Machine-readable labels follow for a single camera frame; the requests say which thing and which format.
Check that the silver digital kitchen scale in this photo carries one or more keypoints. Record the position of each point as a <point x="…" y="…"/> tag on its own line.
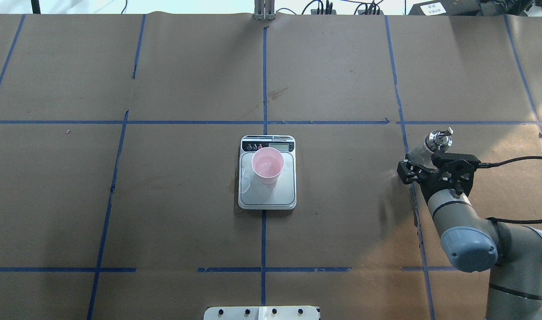
<point x="252" y="193"/>

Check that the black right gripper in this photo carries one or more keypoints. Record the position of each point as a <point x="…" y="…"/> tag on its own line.
<point x="424" y="178"/>

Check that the aluminium frame post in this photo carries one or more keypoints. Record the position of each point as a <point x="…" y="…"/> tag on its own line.
<point x="264" y="10"/>

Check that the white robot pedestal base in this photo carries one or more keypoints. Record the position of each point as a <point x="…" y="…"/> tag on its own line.
<point x="296" y="312"/>

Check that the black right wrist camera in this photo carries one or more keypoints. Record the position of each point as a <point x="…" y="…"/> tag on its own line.
<point x="455" y="164"/>

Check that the clear glass sauce bottle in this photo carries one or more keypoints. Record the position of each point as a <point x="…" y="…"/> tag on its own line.
<point x="435" y="141"/>

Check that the pink plastic cup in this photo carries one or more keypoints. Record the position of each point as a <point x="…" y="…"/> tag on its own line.
<point x="267" y="164"/>

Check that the dark box with white label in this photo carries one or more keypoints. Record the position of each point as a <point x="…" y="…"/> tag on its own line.
<point x="446" y="8"/>

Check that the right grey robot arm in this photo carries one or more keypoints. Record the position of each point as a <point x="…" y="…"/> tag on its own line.
<point x="511" y="250"/>

